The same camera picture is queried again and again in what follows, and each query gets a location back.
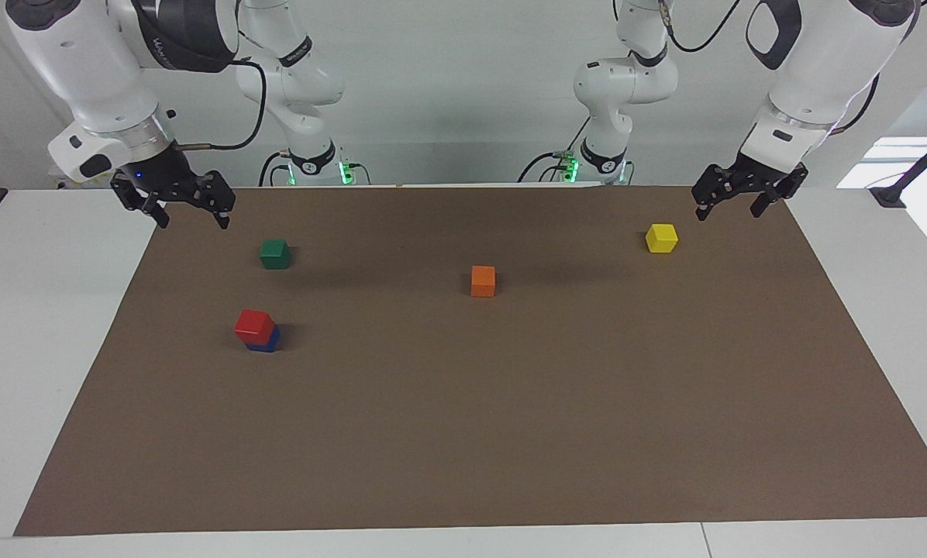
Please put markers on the yellow wooden block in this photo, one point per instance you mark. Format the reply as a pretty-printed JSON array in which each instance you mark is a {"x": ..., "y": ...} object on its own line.
[{"x": 662, "y": 239}]

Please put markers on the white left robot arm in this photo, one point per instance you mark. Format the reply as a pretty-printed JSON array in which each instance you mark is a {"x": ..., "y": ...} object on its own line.
[{"x": 828, "y": 62}]

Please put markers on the green wooden block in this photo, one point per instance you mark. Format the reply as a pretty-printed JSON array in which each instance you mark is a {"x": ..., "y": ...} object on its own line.
[{"x": 275, "y": 254}]

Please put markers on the white wall box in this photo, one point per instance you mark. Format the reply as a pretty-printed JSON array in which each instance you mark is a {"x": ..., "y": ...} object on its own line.
[{"x": 64, "y": 174}]

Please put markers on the red wooden block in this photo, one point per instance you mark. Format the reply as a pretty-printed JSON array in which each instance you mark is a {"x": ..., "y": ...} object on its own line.
[{"x": 254, "y": 325}]

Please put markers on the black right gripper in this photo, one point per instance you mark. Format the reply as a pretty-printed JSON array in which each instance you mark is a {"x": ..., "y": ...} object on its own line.
[{"x": 169, "y": 182}]

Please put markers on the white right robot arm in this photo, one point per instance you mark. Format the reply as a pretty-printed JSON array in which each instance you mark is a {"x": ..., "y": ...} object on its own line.
[{"x": 99, "y": 62}]

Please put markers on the green lit base connector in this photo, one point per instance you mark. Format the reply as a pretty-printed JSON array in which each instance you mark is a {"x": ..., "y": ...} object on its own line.
[
  {"x": 346, "y": 172},
  {"x": 568, "y": 167}
]

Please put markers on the orange wooden block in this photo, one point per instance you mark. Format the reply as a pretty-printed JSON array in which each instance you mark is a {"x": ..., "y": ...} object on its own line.
[{"x": 483, "y": 281}]

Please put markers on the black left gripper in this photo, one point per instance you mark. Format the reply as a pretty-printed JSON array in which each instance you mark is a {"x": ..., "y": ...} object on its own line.
[{"x": 746, "y": 178}]

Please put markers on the blue wooden block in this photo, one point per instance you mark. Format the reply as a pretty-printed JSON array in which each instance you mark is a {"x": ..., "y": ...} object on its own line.
[{"x": 270, "y": 345}]

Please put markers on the brown table mat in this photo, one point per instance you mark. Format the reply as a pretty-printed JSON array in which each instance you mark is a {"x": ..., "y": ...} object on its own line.
[{"x": 510, "y": 426}]

